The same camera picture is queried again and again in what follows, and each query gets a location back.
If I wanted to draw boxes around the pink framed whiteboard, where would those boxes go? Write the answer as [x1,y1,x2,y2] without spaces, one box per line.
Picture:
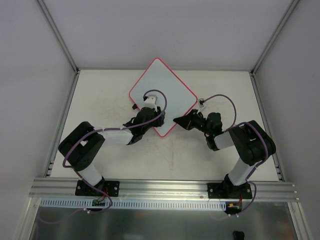
[129,58,198,137]

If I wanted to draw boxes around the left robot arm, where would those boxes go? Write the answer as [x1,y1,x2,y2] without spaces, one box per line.
[58,106,165,198]

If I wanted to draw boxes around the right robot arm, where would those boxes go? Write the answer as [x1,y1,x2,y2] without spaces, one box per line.
[173,109,276,199]

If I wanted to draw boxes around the black object at bottom edge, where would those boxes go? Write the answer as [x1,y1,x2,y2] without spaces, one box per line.
[233,231,245,240]

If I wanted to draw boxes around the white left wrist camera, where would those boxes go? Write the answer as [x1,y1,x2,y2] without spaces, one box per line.
[143,95,158,112]

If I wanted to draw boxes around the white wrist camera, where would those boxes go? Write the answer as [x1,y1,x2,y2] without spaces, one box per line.
[143,95,158,112]
[197,98,206,113]

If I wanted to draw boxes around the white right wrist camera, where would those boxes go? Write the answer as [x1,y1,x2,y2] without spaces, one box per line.
[197,98,206,113]

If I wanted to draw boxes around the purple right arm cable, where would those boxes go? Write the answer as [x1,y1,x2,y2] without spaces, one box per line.
[202,94,270,217]

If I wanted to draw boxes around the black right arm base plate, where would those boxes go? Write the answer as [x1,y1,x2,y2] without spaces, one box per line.
[207,182,253,200]

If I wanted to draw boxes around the aluminium mounting rail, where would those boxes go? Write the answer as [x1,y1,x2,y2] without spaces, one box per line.
[28,177,300,202]

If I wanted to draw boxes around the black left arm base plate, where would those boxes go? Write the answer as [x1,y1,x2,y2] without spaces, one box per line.
[75,179,120,197]

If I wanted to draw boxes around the left aluminium frame post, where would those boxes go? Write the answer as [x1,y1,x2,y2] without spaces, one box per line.
[37,0,80,74]

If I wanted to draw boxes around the aluminium frame post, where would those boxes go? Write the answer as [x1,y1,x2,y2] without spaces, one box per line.
[250,0,301,75]
[37,0,80,74]

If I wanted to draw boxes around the white slotted cable duct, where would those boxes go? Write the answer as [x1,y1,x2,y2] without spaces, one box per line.
[39,197,227,212]

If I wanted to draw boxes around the right aluminium frame post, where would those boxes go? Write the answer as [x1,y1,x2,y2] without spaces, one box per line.
[250,0,301,75]

